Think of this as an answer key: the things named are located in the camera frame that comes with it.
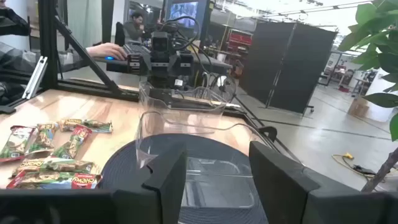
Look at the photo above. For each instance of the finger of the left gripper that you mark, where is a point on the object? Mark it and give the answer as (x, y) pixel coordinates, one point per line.
(135, 63)
(186, 64)

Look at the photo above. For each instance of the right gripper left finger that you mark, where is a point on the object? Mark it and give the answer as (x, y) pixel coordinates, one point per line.
(164, 193)

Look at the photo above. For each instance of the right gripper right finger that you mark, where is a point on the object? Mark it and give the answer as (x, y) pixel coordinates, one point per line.
(286, 193)

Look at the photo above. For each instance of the red chewy granola bar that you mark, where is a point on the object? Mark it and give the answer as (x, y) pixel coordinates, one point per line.
(56, 180)
(15, 143)
(73, 143)

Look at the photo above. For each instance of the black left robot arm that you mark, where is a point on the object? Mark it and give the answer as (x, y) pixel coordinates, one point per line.
(164, 83)

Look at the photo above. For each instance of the black keyboard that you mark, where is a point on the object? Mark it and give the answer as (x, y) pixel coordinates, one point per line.
(136, 49)

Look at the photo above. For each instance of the dark grey desk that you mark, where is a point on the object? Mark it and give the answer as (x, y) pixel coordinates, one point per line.
(211, 63)

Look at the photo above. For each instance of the black computer mouse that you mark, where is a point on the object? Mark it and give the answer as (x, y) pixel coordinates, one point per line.
(109, 58)

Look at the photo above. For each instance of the person's hand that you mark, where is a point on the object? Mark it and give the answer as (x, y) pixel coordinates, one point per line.
(105, 49)

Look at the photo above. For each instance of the black office chair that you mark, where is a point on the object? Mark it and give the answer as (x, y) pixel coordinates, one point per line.
(119, 34)

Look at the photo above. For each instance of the person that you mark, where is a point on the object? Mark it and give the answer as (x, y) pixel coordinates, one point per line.
(132, 29)
(18, 59)

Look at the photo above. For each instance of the dark round woven placemat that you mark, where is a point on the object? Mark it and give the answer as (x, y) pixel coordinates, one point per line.
(124, 168)

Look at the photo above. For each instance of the clear plastic bin with label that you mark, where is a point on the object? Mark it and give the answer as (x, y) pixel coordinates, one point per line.
(161, 124)

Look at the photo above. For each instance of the red tool cabinet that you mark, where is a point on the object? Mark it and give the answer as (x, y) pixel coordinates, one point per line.
(239, 39)

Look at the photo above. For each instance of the black room partition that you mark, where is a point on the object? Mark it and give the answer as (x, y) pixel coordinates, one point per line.
(295, 62)

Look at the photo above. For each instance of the cardboard box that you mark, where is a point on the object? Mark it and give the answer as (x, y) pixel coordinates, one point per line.
(357, 107)

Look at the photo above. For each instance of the green leafy small tree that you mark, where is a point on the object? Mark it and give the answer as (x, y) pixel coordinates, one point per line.
(376, 37)

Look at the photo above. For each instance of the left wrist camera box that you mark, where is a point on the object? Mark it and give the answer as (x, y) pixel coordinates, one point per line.
(160, 42)

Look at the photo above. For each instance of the wall display screen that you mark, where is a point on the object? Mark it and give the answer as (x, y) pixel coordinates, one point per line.
(183, 14)

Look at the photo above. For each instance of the silver aluminium bracket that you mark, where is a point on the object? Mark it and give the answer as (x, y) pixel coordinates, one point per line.
(35, 76)

